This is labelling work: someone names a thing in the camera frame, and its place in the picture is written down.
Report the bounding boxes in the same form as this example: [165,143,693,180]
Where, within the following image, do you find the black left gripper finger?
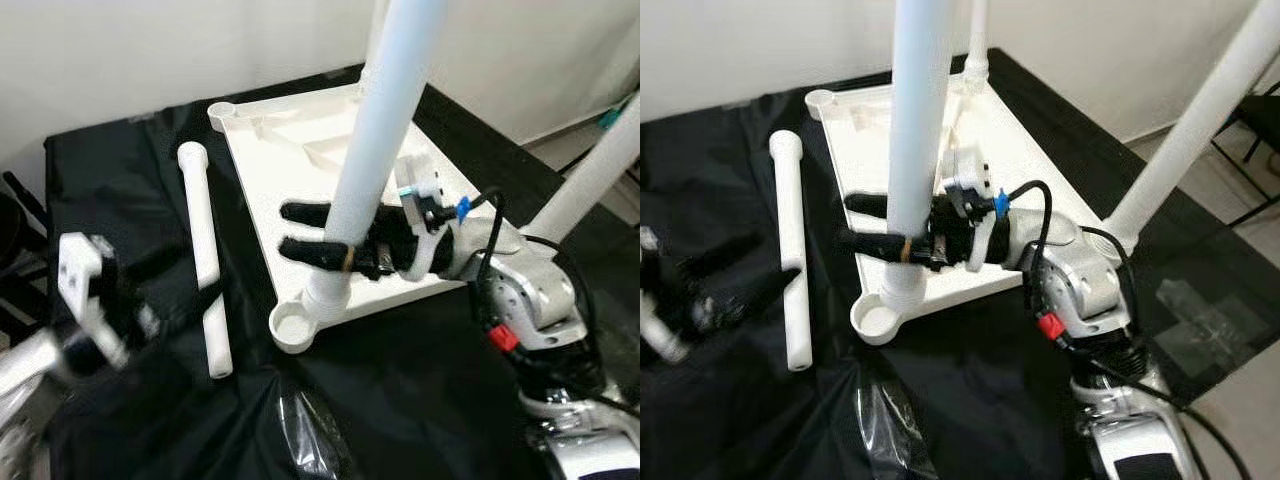
[125,245,189,286]
[150,283,226,341]
[680,232,766,291]
[715,265,806,326]

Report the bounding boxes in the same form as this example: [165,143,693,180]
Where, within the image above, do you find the white plastic table leg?
[1100,0,1280,256]
[177,141,234,380]
[768,130,813,373]
[362,0,393,96]
[880,0,961,313]
[300,0,451,323]
[962,0,993,96]
[522,92,641,246]

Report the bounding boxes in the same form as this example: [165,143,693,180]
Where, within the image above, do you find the white plastic table top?
[805,75,1126,348]
[208,82,501,354]

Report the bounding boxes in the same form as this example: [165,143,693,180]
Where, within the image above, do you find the black round stool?
[0,170,49,336]

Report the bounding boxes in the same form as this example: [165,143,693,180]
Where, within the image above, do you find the black table cloth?
[40,65,641,480]
[640,48,1280,480]

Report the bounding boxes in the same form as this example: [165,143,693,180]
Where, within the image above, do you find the clear tape cross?
[1150,278,1271,376]

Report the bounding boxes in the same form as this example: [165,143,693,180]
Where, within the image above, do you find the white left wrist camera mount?
[57,232,131,371]
[640,225,691,366]

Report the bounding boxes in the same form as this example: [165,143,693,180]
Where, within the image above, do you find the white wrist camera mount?
[950,145,1013,273]
[395,155,461,276]
[57,232,131,371]
[640,225,691,366]

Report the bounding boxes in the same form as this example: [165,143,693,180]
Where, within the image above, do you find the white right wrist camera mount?
[395,155,461,276]
[950,145,1013,273]

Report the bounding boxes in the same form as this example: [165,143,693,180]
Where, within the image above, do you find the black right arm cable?
[1005,180,1151,381]
[465,187,601,401]

